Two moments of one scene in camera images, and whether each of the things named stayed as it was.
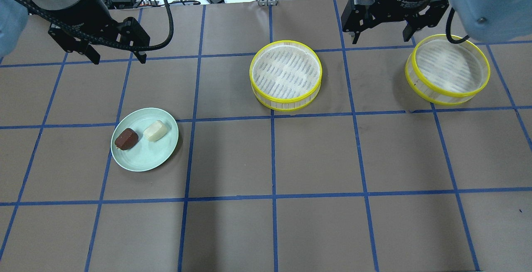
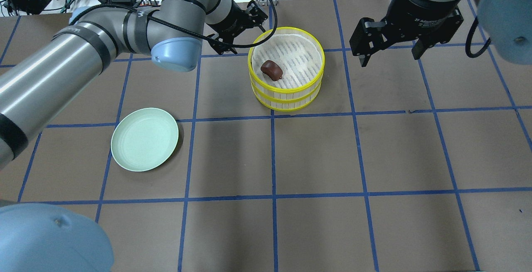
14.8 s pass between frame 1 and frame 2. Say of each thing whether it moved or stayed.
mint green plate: stayed
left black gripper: moved
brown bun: moved
